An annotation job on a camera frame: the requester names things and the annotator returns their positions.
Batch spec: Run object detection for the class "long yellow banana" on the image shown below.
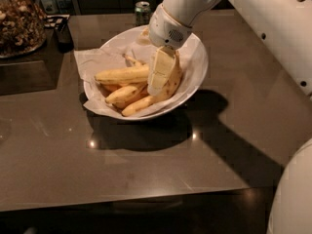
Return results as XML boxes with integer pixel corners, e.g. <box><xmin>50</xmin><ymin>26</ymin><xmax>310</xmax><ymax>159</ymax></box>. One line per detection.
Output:
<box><xmin>95</xmin><ymin>65</ymin><xmax>149</xmax><ymax>85</ymax></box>

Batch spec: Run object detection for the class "right curved yellow banana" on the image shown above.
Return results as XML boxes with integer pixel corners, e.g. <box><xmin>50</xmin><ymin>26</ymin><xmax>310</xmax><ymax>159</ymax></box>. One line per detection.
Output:
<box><xmin>122</xmin><ymin>51</ymin><xmax>182</xmax><ymax>116</ymax></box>

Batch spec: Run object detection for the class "lower left yellow banana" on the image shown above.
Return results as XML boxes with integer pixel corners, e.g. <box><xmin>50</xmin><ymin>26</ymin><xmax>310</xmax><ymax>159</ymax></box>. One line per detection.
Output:
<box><xmin>105</xmin><ymin>83</ymin><xmax>146</xmax><ymax>104</ymax></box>

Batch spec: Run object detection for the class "back small banana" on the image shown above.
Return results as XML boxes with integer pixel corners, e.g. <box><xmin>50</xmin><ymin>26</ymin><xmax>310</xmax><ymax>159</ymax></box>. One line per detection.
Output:
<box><xmin>123</xmin><ymin>54</ymin><xmax>145</xmax><ymax>66</ymax></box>

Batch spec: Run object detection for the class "white oval bowl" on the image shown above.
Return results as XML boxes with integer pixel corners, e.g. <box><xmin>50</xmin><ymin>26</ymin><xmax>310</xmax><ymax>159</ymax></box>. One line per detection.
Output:
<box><xmin>83</xmin><ymin>23</ymin><xmax>210</xmax><ymax>121</ymax></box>

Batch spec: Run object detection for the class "white paper liner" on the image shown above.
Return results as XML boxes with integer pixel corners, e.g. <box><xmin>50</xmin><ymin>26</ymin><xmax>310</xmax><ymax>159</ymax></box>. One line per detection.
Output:
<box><xmin>73</xmin><ymin>24</ymin><xmax>207</xmax><ymax>119</ymax></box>

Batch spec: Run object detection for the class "dark box on counter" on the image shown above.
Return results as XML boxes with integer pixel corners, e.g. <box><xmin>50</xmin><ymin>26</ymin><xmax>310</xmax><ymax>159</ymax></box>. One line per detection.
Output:
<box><xmin>44</xmin><ymin>15</ymin><xmax>74</xmax><ymax>53</ymax></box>

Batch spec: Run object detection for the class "glass jar of nuts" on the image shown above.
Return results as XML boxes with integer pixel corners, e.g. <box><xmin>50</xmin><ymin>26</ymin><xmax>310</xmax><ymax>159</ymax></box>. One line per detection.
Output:
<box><xmin>0</xmin><ymin>0</ymin><xmax>46</xmax><ymax>59</ymax></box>

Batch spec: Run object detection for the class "green soda can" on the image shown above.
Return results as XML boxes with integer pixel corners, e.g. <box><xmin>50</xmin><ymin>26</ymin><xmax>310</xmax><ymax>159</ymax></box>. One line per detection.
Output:
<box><xmin>135</xmin><ymin>1</ymin><xmax>151</xmax><ymax>26</ymax></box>

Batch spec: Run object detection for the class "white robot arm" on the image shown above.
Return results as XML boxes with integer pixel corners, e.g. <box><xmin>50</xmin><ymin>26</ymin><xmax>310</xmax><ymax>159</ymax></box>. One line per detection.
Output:
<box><xmin>148</xmin><ymin>0</ymin><xmax>312</xmax><ymax>234</ymax></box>

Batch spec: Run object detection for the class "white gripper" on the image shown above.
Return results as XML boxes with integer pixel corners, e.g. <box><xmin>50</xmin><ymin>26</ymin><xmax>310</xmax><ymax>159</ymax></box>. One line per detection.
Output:
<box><xmin>138</xmin><ymin>4</ymin><xmax>192</xmax><ymax>96</ymax></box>

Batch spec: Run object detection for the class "orange-brown middle banana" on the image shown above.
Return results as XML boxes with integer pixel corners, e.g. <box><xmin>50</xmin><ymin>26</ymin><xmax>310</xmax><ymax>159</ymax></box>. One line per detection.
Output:
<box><xmin>113</xmin><ymin>87</ymin><xmax>149</xmax><ymax>109</ymax></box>

